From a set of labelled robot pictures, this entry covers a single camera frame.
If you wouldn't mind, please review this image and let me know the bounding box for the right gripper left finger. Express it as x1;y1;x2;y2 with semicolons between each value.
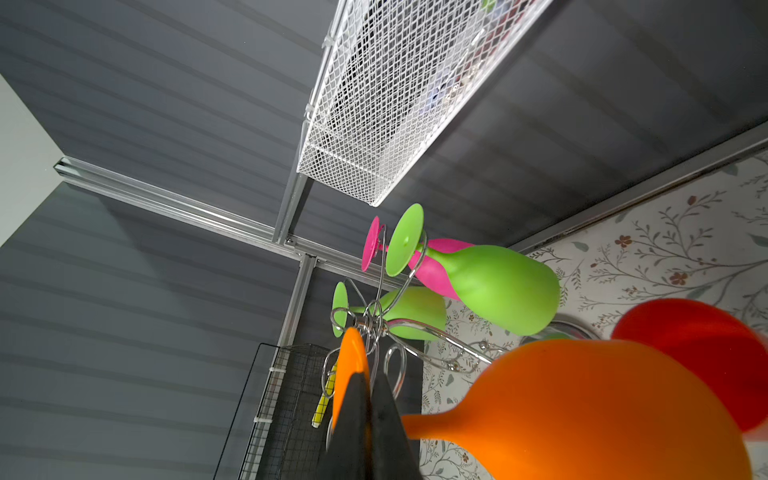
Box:
315;373;371;479

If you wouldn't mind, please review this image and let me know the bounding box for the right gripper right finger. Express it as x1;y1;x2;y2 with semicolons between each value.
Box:
371;374;422;480

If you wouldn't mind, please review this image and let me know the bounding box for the orange plastic wine glass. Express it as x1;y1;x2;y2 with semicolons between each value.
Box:
332;329;752;479

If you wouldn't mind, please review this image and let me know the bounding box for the green plastic wine glass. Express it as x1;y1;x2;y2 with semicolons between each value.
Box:
332;282;447;341
384;203;560;336

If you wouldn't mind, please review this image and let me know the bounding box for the pink plastic wine glass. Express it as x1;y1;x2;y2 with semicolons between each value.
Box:
361;216;471;300

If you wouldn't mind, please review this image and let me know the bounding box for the red plastic wine glass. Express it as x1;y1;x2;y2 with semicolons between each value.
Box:
611;298;767;441

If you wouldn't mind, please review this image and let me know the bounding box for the chrome wine glass rack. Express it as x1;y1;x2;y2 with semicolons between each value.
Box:
320;230;601;421

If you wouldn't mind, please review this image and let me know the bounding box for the yellow item in black basket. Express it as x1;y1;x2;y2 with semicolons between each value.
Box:
311;364;337;429

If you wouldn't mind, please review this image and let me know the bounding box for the black wire basket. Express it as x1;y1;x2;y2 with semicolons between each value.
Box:
212;343;330;479

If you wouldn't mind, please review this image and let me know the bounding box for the white wire mesh basket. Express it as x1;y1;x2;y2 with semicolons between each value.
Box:
296;1;550;207

